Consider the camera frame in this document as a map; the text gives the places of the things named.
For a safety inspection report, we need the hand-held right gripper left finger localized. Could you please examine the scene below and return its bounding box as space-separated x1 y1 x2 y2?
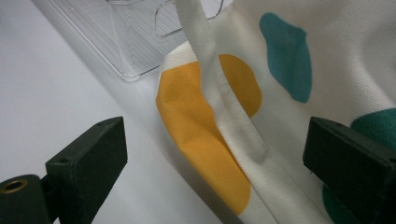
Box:
45 116 129 224

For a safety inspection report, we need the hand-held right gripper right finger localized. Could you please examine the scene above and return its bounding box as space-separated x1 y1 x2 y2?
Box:
302 116 396 224

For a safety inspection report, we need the white spotted tote bag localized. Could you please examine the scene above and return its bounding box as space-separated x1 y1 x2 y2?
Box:
155 0 396 224

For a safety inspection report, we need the clear plastic tray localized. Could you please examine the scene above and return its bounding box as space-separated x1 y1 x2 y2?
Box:
31 0 226 83

